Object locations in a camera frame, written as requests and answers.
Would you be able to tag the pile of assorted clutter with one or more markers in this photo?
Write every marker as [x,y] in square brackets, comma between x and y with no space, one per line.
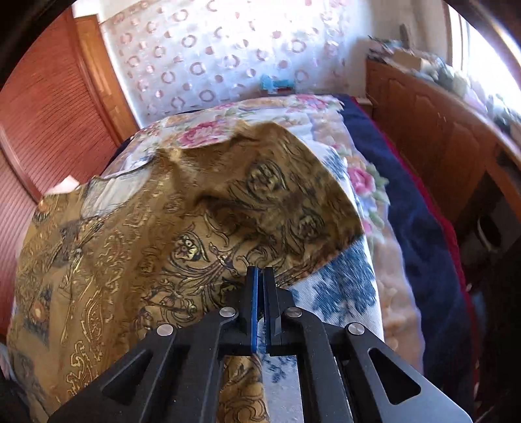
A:
[439,71]

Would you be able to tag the golden patterned cloth garment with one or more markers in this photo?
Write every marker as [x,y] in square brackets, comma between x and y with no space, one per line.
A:
[142,244]

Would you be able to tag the wooden cabinet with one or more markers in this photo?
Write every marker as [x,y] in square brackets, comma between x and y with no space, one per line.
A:
[427,122]

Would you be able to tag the white blue floral bed sheet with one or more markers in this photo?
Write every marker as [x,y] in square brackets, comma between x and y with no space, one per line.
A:
[329,297]

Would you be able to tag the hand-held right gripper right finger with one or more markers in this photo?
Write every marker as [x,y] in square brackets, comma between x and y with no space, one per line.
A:
[268,309]

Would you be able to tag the white curtain with circles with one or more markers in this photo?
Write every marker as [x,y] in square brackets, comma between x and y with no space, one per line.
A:
[203,61]

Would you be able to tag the navy blue blanket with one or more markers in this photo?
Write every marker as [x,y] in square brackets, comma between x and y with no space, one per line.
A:
[407,203]

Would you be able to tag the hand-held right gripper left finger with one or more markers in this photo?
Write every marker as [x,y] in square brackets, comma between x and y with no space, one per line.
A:
[254,309]

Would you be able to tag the pink floral blanket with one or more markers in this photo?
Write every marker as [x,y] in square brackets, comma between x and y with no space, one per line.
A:
[285,110]

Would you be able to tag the white pillow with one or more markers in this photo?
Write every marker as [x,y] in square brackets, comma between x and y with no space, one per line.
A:
[65,185]

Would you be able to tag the wooden louvered wardrobe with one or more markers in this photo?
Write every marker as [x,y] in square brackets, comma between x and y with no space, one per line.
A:
[49,114]

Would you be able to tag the blue plastic toy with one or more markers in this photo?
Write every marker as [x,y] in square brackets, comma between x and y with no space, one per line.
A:
[276,83]

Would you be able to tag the bright window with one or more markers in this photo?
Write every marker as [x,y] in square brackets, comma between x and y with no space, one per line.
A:
[488,53]

